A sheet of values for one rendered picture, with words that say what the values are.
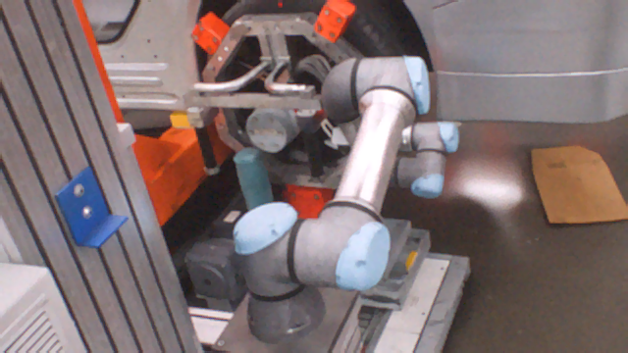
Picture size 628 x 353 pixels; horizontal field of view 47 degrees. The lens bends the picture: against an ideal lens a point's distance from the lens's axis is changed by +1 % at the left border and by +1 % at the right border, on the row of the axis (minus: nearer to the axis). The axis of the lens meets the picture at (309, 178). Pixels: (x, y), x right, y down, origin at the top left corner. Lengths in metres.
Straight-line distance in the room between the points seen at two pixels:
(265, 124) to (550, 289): 1.21
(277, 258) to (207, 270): 1.13
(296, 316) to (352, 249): 0.21
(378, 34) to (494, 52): 0.31
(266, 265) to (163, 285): 0.18
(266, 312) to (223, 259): 1.01
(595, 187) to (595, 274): 0.54
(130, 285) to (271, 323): 0.28
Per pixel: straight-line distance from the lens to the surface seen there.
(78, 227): 1.05
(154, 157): 2.31
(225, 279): 2.34
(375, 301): 2.45
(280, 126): 1.96
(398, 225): 2.59
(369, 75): 1.45
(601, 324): 2.53
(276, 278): 1.25
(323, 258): 1.18
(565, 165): 3.30
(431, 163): 1.79
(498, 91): 2.03
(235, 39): 2.08
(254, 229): 1.23
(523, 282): 2.66
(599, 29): 1.94
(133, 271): 1.17
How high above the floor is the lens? 1.72
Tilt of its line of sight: 30 degrees down
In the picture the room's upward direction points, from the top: 12 degrees counter-clockwise
